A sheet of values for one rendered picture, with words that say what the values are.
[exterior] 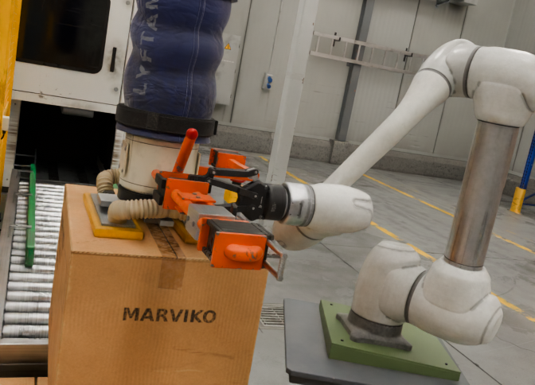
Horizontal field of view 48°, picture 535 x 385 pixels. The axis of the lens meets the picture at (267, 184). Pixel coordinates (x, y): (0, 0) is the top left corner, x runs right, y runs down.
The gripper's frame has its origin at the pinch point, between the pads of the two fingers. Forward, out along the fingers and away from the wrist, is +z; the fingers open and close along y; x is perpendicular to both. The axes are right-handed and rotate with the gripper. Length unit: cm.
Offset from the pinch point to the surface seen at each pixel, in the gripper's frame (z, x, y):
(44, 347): 19, 53, 60
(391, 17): -584, 927, -171
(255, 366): -91, 149, 120
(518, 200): -708, 628, 97
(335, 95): -502, 929, -9
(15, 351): 26, 53, 61
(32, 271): 22, 129, 67
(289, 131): -165, 335, 16
